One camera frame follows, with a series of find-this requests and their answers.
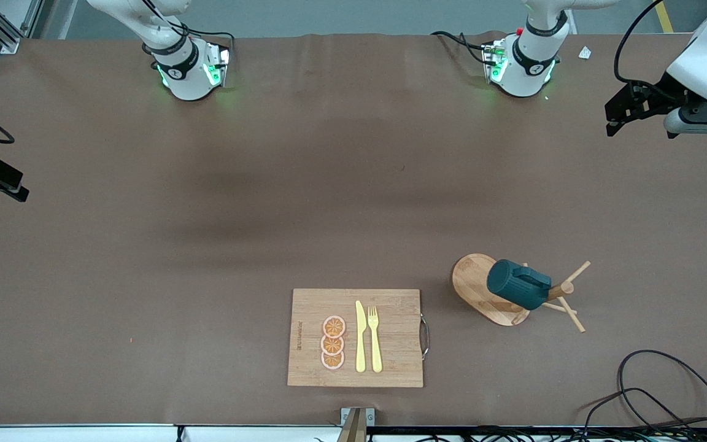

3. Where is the teal ribbed cup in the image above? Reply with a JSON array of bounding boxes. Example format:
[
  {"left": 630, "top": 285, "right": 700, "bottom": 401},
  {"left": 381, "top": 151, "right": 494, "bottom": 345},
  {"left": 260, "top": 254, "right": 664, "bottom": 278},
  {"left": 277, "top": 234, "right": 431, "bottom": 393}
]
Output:
[{"left": 487, "top": 259, "right": 552, "bottom": 311}]

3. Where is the wooden cup rack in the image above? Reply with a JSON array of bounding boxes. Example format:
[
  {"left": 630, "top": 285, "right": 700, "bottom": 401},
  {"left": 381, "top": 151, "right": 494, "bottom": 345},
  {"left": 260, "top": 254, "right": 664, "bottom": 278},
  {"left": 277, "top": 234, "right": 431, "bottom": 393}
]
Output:
[{"left": 452, "top": 253, "right": 592, "bottom": 333}]

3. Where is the bamboo cutting board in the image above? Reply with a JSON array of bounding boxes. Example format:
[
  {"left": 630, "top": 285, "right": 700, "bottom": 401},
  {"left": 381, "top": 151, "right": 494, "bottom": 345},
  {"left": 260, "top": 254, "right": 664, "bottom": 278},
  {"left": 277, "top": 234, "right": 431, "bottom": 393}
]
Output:
[{"left": 287, "top": 289, "right": 431, "bottom": 388}]

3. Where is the yellow plastic fork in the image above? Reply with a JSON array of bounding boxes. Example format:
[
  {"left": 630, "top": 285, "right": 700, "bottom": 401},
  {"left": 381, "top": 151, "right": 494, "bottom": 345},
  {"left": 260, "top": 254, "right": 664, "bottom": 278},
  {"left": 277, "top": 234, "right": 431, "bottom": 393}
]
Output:
[{"left": 368, "top": 306, "right": 384, "bottom": 373}]

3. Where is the yellow plastic knife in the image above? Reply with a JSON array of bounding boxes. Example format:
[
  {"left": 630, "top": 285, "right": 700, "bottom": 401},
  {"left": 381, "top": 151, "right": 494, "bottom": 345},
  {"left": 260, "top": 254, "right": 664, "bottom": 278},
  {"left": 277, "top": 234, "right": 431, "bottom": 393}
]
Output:
[{"left": 355, "top": 300, "right": 367, "bottom": 373}]

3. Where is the aluminium frame profile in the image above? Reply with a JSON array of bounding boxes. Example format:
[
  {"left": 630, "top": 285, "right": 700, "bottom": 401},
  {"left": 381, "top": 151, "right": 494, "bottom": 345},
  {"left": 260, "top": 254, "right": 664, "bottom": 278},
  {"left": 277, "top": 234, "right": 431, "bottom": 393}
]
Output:
[{"left": 0, "top": 0, "right": 44, "bottom": 55}]

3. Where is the black left base cable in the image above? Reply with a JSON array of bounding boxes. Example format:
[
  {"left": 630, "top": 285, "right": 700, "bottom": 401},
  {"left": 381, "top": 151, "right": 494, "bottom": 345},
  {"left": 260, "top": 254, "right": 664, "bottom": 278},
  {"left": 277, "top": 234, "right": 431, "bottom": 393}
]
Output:
[{"left": 430, "top": 31, "right": 492, "bottom": 66}]

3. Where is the black base cable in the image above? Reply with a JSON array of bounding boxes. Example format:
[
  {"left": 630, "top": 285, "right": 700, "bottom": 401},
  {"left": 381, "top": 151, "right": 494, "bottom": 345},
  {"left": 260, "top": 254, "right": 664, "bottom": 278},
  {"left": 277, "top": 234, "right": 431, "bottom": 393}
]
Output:
[
  {"left": 142, "top": 0, "right": 236, "bottom": 56},
  {"left": 430, "top": 31, "right": 492, "bottom": 66}
]

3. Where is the black right base cable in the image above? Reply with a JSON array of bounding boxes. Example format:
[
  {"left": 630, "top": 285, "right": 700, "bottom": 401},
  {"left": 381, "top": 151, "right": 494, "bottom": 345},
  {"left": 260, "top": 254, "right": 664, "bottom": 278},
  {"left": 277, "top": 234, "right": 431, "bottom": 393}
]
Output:
[{"left": 142, "top": 0, "right": 236, "bottom": 56}]

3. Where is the black looped cable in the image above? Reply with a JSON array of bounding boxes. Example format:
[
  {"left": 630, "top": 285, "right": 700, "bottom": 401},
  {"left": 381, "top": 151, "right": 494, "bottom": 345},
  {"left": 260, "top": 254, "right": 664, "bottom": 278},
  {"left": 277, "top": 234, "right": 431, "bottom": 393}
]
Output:
[
  {"left": 582, "top": 387, "right": 701, "bottom": 441},
  {"left": 617, "top": 350, "right": 707, "bottom": 433}
]

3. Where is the metal table bracket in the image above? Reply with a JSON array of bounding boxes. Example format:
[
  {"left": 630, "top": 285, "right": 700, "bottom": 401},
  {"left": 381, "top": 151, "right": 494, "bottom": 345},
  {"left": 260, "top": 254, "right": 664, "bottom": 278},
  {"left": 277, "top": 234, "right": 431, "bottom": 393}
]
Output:
[{"left": 340, "top": 407, "right": 376, "bottom": 442}]

